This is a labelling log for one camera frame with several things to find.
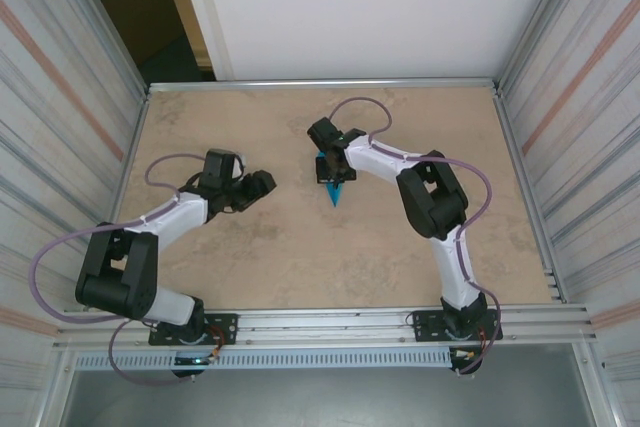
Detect grey slotted cable duct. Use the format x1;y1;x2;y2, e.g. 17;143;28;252
73;349;454;371

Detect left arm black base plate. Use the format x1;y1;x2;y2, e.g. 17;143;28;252
148;313;239;347

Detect black electronics board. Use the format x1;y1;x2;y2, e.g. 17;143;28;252
172;352;221;379
448;346;484;377

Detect long aluminium mounting rail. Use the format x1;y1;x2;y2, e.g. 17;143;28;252
54;302;599;351

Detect beige door frame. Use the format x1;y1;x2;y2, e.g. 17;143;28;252
152;0;219;82

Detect aluminium table edge rail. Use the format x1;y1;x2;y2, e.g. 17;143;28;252
147;77;501;94

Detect aluminium table side rail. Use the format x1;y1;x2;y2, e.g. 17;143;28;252
492;86;569;306
88;89;151;311

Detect corrugated translucent side panel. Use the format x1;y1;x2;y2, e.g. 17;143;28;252
499;0;640;378
0;0;151;378

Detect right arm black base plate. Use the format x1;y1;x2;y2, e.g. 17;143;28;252
411;308;503;344

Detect blue square paper sheet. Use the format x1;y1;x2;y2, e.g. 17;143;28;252
319;149;347;209

